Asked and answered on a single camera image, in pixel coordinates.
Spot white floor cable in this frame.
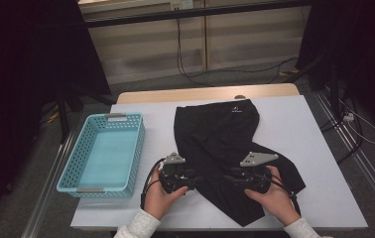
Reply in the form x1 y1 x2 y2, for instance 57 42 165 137
338 98 375 146

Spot right hand-held gripper black cable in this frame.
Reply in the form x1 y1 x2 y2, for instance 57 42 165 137
268 172 303 216

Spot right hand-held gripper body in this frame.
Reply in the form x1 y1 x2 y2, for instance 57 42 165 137
237 151 280 194

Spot black wall cable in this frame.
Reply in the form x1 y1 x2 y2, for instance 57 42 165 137
175 9 299 88

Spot yellow floor tape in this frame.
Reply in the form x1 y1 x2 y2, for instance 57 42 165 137
279 67 300 77
45 112 60 124

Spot person's right hand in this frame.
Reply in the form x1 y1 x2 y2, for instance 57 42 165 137
244 165 302 227

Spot wide black curtain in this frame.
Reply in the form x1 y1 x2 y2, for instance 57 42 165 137
0 0 112 229

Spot black metal stand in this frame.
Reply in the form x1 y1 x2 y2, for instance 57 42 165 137
284 53 342 113

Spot black tripod stand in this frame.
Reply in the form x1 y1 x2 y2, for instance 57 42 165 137
55 83 117 145

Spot light blue plastic basket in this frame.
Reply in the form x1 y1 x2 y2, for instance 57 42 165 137
56 112 146 199

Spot white wall outlet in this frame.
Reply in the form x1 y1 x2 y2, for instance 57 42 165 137
170 0 193 10

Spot black horizontal bar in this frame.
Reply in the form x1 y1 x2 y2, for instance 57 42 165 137
84 0 313 29

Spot narrow black curtain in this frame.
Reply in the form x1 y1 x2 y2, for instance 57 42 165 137
296 0 375 140

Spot left hand-held gripper black cable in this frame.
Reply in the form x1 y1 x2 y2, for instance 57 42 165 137
140 158 167 210

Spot black floor cables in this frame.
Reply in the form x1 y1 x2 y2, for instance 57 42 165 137
318 88 365 166

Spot wooden table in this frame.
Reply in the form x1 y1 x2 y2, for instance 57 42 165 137
116 82 301 105

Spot person's left hand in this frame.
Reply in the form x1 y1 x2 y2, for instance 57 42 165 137
143 163 189 221

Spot black pants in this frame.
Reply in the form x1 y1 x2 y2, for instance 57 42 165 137
174 98 308 228

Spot hand-held gripper black cable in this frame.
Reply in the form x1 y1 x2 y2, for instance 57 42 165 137
268 172 303 216
140 158 167 210

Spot aluminium floor rail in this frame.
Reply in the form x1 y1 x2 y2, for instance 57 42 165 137
21 130 77 238
313 90 375 216

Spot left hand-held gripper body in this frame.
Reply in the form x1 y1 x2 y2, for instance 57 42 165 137
158 152 197 194

